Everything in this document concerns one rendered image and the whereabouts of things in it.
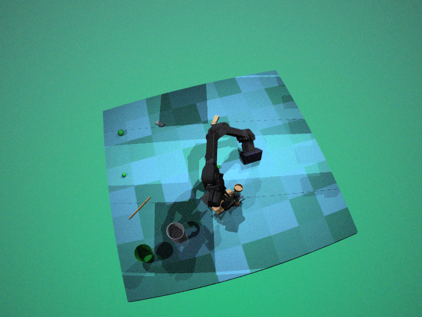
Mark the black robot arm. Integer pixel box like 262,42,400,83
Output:
201,122,256,208

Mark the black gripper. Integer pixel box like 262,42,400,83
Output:
207,184,235,211

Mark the tan rectangular block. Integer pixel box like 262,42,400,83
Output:
211,115,219,125

